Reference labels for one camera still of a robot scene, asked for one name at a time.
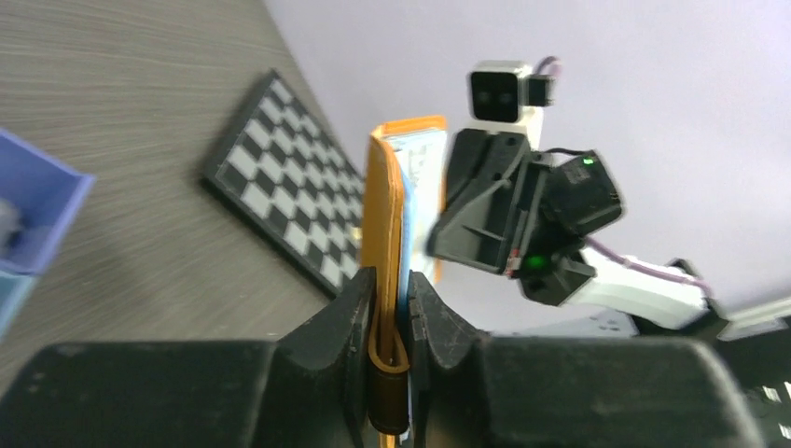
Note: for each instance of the orange leather card holder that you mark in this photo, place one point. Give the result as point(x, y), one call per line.
point(381, 227)

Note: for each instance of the black white checkerboard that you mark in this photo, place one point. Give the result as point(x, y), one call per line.
point(282, 174)

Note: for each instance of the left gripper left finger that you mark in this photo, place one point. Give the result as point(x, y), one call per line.
point(323, 378)

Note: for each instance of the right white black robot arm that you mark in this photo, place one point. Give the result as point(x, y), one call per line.
point(558, 262)

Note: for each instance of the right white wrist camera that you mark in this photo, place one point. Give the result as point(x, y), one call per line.
point(511, 96)

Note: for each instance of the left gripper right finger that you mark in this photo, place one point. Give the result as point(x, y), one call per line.
point(447, 391)

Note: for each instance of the blue purple three-drawer organizer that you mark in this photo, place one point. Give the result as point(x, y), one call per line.
point(40, 199)

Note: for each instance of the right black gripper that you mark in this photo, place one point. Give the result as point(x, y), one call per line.
point(493, 183)

